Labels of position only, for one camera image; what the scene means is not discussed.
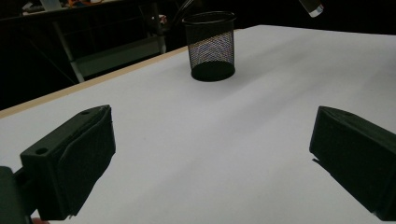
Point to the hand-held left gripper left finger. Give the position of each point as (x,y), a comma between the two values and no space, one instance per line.
(71,161)

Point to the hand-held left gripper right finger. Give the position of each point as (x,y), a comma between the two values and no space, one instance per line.
(358,155)

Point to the dark olive comb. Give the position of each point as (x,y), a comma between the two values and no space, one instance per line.
(312,6)

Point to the black mesh pen holder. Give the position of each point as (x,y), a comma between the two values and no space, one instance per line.
(211,49)

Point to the white metal stand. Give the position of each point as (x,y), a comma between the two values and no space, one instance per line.
(115,56)

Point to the dark cluttered desk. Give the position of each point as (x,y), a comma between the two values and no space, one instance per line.
(18,17)

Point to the orange item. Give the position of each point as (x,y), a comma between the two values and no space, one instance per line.
(77,3)

